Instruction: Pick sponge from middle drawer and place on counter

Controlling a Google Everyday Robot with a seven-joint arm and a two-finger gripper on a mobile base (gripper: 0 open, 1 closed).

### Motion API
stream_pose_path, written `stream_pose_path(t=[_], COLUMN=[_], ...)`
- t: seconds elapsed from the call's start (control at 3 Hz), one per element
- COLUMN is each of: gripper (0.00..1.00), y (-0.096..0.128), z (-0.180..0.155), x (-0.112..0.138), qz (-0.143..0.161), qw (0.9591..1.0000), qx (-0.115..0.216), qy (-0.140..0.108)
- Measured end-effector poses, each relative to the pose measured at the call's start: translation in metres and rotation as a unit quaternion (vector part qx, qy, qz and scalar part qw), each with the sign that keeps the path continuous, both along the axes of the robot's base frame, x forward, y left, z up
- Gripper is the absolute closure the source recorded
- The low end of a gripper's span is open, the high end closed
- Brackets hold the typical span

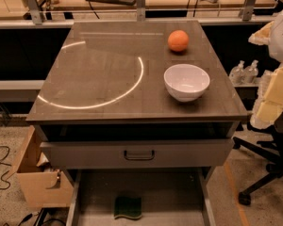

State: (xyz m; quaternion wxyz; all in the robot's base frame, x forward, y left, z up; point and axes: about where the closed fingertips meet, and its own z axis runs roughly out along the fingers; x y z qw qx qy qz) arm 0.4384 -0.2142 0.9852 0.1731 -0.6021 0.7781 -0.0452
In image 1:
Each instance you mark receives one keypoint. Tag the clear pump bottle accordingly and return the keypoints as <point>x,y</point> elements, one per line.
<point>250,72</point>
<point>236,73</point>

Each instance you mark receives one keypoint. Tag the closed top drawer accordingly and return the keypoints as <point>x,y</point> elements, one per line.
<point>137,154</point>

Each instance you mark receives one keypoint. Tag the orange fruit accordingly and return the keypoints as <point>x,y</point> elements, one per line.
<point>178,41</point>

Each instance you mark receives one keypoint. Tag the clear pump bottle left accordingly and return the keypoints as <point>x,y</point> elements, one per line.
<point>236,73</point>

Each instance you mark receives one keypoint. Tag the grey drawer cabinet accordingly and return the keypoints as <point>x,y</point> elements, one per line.
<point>107,85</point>

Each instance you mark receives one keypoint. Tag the white bowl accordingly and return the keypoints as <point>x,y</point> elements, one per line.
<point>186,82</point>

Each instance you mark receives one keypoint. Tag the green yellow sponge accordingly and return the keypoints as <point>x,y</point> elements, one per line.
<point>126,207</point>

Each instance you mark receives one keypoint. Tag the open middle drawer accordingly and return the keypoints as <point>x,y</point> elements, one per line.
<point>140,197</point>

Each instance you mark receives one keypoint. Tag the clear pump bottle right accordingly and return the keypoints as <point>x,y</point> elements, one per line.
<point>250,72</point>

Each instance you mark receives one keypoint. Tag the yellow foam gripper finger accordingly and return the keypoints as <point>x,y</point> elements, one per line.
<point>262,36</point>
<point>269,104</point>

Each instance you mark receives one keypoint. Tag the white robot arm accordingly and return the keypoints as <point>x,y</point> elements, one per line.
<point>275,45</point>

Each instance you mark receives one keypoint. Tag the cardboard box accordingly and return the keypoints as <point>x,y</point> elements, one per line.
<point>42,188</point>

